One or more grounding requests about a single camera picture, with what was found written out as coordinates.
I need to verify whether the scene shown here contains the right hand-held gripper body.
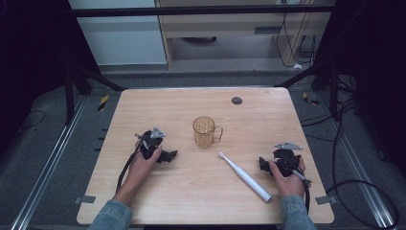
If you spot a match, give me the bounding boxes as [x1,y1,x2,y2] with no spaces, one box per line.
[272,142,304,178]

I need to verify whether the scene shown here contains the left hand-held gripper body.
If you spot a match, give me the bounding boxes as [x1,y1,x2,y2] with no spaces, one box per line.
[139,126,167,161]

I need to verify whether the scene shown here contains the white electric toothbrush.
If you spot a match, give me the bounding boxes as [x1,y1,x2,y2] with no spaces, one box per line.
[217,151,273,203]

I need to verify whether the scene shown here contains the amber transparent cup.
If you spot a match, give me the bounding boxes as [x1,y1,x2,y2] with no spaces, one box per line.
[192,116,224,149]

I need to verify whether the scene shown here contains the person's right hand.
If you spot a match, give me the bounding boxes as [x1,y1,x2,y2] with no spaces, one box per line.
[268,155,307,199]

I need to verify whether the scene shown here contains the person's left hand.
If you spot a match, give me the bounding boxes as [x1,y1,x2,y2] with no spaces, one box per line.
[123,147,164,195]

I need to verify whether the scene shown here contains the yellow black tape strip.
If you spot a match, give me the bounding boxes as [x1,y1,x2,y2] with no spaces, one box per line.
[97,94,110,112]
[302,91,321,106]

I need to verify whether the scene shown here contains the white cabinet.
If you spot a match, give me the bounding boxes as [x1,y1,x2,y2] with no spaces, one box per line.
[68,0,169,67]

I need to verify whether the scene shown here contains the black curtain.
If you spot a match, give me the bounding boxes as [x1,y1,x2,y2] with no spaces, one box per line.
[0,0,101,156]
[314,0,406,178]

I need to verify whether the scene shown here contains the black horizontal bar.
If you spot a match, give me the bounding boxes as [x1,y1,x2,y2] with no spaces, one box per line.
[71,4,336,18]

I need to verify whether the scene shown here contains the light wooden desk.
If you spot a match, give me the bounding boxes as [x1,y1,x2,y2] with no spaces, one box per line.
[155,0,336,70]

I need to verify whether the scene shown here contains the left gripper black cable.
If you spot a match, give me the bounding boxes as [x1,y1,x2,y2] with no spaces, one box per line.
[115,132,145,194]

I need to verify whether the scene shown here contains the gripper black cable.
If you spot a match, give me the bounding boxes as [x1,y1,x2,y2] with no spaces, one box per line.
[115,132,145,194]
[288,164,313,215]

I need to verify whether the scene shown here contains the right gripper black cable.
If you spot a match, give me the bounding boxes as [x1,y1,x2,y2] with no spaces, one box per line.
[288,164,313,215]

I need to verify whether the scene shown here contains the black looped floor cable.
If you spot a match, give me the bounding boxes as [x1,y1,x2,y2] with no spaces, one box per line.
[300,95,400,230]

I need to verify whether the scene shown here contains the grey table bracket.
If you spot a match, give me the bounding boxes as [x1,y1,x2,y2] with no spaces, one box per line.
[314,195,338,206]
[73,195,97,205]

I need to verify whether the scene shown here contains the aluminium floor rail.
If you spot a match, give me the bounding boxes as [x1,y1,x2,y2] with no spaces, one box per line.
[315,91,398,230]
[9,95,89,230]

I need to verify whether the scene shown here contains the black frame post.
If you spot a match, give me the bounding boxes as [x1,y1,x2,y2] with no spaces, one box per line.
[62,56,127,127]
[274,58,342,122]

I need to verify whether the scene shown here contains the thin black floor cable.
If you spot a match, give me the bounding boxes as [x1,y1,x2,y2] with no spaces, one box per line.
[18,109,47,130]

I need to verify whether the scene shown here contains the black hanging desk cables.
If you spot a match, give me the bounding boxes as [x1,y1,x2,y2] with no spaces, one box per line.
[275,3,318,68]

